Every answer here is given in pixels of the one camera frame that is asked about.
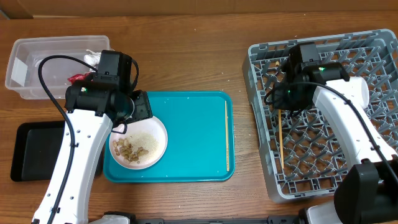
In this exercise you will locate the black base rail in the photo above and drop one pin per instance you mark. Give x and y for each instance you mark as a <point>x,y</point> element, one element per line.
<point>278,219</point>

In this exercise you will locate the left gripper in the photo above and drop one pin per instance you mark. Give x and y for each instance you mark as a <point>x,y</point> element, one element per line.
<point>143,107</point>

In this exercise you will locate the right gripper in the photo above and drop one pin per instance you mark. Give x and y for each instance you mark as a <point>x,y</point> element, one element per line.
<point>280,102</point>

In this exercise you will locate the grey dishwasher rack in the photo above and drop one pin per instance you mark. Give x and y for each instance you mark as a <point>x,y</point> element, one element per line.
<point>314,164</point>

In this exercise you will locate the pale green bowl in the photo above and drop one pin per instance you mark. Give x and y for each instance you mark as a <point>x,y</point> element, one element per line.
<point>359,91</point>

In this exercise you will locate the wooden chopstick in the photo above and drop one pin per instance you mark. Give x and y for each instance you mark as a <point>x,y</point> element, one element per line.
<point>281,139</point>
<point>226,134</point>

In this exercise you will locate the white tissue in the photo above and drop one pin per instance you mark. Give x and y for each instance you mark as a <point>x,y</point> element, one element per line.
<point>92,58</point>

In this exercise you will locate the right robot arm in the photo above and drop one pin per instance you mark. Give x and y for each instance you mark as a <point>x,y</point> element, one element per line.
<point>368,193</point>

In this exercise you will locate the rice pile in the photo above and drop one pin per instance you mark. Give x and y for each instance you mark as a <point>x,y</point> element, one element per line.
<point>144,145</point>

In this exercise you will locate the red snack wrapper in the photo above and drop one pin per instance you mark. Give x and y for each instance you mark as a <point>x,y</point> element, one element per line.
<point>85,76</point>

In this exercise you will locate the teal serving tray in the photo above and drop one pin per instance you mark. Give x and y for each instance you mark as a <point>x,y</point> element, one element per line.
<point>196,148</point>

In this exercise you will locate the white plate with food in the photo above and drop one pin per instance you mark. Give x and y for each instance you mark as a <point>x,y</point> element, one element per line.
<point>152,126</point>

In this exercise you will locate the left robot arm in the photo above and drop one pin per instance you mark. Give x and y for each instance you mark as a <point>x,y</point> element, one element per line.
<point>95,106</point>

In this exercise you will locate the black plastic tray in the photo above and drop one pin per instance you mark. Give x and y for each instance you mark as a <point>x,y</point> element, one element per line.
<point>36,150</point>

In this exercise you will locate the peanuts pile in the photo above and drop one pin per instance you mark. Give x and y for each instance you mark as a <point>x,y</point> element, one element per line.
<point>122,147</point>

